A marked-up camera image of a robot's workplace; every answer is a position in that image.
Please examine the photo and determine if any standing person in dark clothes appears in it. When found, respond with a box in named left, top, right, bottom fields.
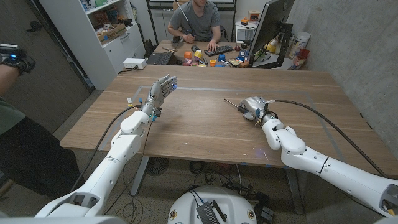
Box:
left=0, top=96, right=85, bottom=200

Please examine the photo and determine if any white power box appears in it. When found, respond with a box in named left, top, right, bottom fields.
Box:
left=123, top=58, right=147, bottom=70

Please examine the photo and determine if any black laptop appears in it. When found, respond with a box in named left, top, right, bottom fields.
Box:
left=146, top=51, right=175, bottom=66

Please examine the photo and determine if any black motion capture glove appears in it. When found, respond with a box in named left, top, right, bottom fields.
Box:
left=0, top=43, right=37, bottom=76

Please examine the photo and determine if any cardboard box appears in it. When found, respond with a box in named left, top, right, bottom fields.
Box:
left=96, top=23, right=128, bottom=45

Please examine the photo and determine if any screwdriver with blue grey handle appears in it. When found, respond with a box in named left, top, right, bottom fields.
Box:
left=224, top=98, right=249, bottom=114

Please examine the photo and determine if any round black floor fan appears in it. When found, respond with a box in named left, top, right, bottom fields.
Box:
left=146, top=157, right=170, bottom=177

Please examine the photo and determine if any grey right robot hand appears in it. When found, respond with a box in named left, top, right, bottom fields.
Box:
left=241, top=96, right=272, bottom=121

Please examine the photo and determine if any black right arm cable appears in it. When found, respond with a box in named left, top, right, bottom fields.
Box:
left=273, top=98, right=389, bottom=179

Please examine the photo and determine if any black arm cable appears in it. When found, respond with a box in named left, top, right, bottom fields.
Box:
left=70, top=105, right=143, bottom=192
left=273, top=98, right=389, bottom=179

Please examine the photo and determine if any black computer monitor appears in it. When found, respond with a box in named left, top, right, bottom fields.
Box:
left=248, top=0, right=296, bottom=70

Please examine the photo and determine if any white plastic canister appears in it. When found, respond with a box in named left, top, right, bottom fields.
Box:
left=289, top=30, right=312, bottom=59

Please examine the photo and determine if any thin grey pole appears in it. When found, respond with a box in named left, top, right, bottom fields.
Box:
left=177, top=0, right=197, bottom=37

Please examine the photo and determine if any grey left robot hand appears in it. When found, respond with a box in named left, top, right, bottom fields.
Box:
left=141, top=73, right=178, bottom=118

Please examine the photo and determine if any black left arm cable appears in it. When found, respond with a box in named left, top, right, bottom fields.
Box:
left=70, top=105, right=143, bottom=192

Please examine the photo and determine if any white shelf cabinet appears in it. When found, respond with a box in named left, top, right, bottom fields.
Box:
left=39, top=0, right=147, bottom=91

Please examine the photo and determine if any black electronics box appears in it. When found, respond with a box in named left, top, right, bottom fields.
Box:
left=195, top=201, right=221, bottom=224

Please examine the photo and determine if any grey table leg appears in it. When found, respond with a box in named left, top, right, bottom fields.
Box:
left=129, top=155, right=150, bottom=197
left=284, top=167, right=305, bottom=216

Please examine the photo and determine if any black door handle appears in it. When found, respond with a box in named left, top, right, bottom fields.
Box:
left=25, top=21, right=45, bottom=33

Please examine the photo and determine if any black keyboard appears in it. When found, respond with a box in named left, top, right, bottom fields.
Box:
left=203, top=45, right=235, bottom=58

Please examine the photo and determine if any seated person in grey t-shirt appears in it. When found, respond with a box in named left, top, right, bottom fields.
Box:
left=167, top=0, right=222, bottom=52

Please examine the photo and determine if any standing person's bare forearm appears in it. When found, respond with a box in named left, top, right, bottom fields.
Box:
left=0, top=63, right=21, bottom=96

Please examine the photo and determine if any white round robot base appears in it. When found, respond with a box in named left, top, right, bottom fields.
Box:
left=167, top=185, right=259, bottom=224

